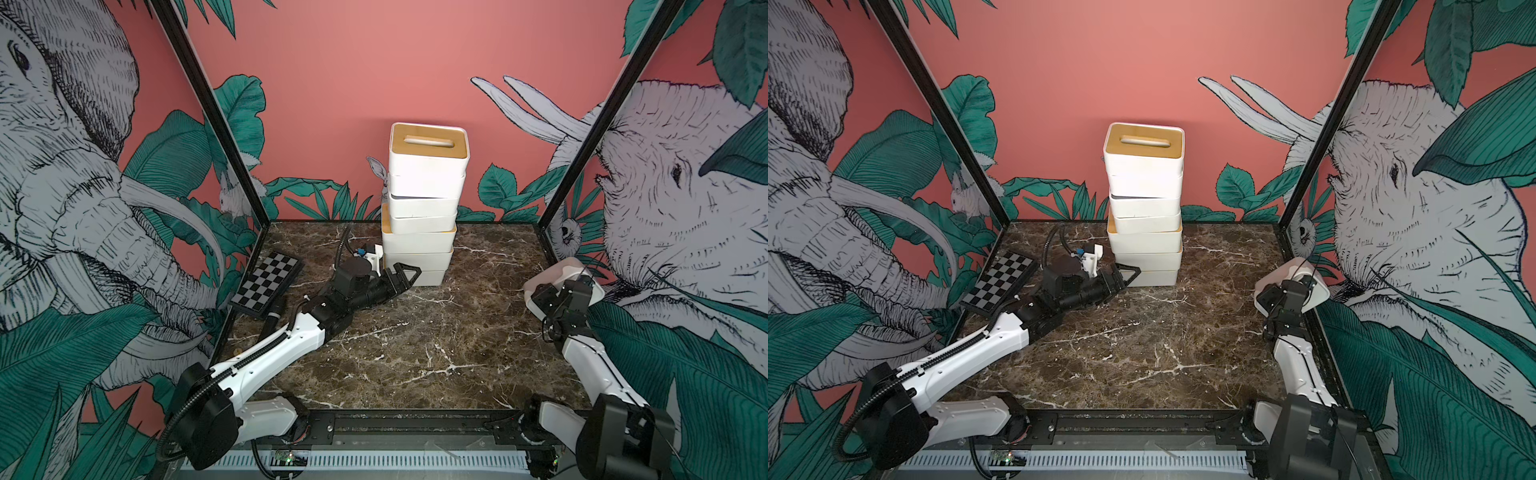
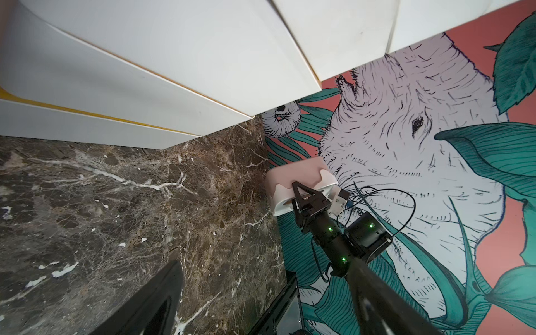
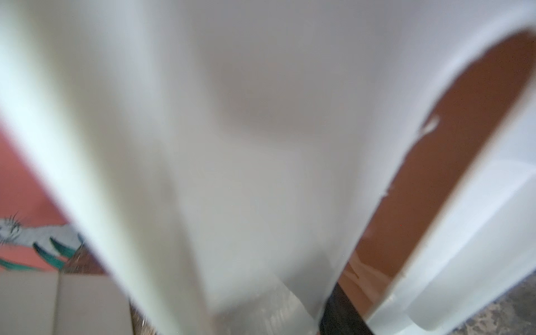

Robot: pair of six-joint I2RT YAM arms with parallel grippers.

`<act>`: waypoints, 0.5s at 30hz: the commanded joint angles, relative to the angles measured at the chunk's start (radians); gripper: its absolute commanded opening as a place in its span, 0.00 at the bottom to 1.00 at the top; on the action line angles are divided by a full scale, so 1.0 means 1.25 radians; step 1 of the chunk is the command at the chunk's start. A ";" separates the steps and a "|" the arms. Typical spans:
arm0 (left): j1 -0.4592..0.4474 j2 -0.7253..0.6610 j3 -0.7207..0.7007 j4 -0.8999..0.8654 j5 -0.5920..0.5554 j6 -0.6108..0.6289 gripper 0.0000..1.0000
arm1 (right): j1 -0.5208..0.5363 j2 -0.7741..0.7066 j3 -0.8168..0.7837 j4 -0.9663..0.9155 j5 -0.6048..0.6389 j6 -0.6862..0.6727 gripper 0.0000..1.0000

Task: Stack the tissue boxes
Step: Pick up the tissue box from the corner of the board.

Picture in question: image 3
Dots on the pink white drip tissue box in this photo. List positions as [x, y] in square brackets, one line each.
[229, 161]

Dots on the large white box bamboo lid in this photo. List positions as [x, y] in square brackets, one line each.
[28, 301]

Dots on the white box yellow wood lid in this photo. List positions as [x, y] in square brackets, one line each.
[91, 304]

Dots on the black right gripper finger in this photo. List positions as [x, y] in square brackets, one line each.
[340, 316]

